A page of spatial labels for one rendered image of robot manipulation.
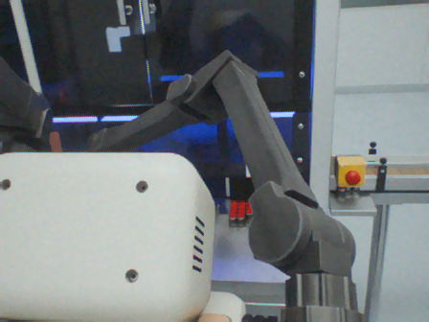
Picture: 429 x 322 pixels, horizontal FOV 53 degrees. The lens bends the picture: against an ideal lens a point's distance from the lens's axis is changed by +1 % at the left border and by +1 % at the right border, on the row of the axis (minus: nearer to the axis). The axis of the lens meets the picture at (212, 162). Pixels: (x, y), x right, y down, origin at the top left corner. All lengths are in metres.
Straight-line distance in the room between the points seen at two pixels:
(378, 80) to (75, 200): 5.77
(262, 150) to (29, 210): 0.31
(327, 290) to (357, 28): 5.49
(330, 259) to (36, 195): 0.29
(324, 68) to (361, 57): 4.79
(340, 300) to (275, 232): 0.09
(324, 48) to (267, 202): 0.71
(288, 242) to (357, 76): 5.56
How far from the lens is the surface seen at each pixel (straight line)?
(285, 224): 0.47
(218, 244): 1.15
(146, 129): 0.91
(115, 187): 0.37
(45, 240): 0.39
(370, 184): 1.41
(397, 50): 6.02
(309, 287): 0.45
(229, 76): 0.72
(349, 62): 5.92
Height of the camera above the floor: 1.53
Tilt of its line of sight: 23 degrees down
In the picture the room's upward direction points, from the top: 4 degrees counter-clockwise
